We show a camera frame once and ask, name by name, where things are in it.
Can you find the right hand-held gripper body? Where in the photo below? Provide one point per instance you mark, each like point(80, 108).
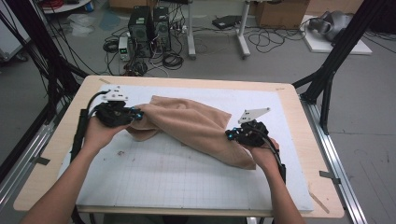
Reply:
point(253, 135)

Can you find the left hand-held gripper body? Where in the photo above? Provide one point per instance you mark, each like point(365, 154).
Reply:
point(113, 113)

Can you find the brown towel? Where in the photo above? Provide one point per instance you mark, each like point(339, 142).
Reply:
point(193, 127)

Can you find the person's right hand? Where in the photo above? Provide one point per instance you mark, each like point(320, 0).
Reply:
point(266, 155)

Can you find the person's left hand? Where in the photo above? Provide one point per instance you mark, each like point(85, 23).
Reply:
point(98, 137)

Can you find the white power supply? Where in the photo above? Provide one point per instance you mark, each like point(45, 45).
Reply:
point(124, 48)

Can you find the white grid mat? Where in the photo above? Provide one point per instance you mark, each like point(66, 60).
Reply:
point(174, 177)

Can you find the black computer tower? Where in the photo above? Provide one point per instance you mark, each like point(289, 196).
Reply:
point(140, 25)
point(162, 28)

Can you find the black tape piece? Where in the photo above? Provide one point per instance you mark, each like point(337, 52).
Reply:
point(40, 160)
point(330, 176)

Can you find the tan tape strip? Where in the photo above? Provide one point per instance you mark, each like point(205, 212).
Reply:
point(319, 202)

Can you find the black flat device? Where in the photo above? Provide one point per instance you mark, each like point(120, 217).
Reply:
point(226, 21)

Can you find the white floor board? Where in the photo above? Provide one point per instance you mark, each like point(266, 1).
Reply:
point(323, 46)

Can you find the white round table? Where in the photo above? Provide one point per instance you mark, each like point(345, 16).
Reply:
point(65, 6)

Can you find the large cardboard box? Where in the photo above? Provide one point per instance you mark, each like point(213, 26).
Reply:
point(281, 14)

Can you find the grey helmet-shaped device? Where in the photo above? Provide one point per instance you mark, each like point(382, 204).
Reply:
point(333, 21)

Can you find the aluminium rail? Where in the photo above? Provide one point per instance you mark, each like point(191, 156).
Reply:
point(28, 155)
point(336, 161)

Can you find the white desk frame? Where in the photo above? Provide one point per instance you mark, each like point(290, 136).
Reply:
point(243, 34)

